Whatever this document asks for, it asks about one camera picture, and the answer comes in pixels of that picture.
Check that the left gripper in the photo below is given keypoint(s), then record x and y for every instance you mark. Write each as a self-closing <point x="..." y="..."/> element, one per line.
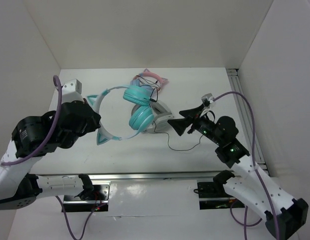
<point x="94" y="123"/>

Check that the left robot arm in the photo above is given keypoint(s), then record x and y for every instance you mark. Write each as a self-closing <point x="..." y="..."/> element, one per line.
<point x="18" y="187"/>

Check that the grey white headphones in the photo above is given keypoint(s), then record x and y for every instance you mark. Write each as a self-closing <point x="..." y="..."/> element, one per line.
<point x="162" y="115"/>

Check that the pink blue cat-ear headphones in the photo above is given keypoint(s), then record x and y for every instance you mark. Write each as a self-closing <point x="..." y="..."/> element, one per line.
<point x="149" y="80"/>

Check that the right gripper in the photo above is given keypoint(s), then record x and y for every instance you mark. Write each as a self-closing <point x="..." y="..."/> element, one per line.
<point x="180" y="125"/>

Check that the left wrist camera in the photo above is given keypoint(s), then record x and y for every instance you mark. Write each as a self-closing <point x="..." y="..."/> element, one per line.
<point x="72" y="86"/>

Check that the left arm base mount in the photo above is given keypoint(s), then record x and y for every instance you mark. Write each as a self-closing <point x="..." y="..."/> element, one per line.
<point x="97" y="200"/>

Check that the aluminium side rail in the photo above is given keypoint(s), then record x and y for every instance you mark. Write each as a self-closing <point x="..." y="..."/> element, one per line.
<point x="245" y="117"/>

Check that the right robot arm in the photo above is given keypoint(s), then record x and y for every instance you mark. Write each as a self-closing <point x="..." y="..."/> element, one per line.
<point x="282" y="213"/>

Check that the teal cat-ear headphones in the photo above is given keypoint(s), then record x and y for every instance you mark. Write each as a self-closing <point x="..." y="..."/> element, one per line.
<point x="139" y="97"/>

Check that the aluminium front rail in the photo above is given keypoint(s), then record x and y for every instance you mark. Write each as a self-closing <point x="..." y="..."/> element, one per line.
<point x="154" y="176"/>

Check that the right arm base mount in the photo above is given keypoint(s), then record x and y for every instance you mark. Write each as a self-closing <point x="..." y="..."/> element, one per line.
<point x="212" y="198"/>

